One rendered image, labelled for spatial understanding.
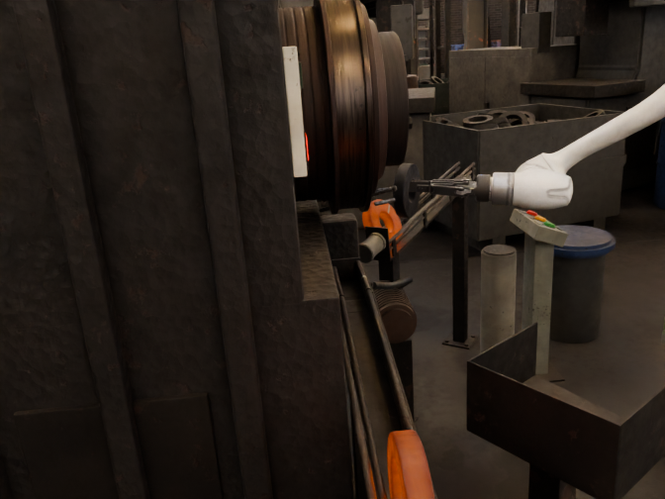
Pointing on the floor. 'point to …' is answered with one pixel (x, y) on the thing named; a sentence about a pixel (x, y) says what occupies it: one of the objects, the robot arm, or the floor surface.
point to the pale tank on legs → (438, 39)
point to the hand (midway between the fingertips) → (417, 185)
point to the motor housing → (399, 334)
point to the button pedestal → (538, 284)
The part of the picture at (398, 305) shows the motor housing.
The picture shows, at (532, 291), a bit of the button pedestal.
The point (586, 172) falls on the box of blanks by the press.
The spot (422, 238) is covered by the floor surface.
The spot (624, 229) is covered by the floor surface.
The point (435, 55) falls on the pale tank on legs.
